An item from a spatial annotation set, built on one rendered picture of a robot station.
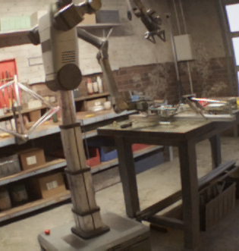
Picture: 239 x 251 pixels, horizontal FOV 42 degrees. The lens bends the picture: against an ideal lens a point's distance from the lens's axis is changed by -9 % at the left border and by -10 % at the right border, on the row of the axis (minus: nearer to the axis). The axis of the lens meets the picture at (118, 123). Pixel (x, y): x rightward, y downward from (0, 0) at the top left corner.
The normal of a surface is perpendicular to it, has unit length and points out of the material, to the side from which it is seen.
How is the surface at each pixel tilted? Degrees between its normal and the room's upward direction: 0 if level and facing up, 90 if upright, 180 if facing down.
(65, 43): 90
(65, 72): 90
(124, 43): 90
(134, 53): 90
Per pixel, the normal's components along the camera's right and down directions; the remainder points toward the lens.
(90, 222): 0.58, 0.04
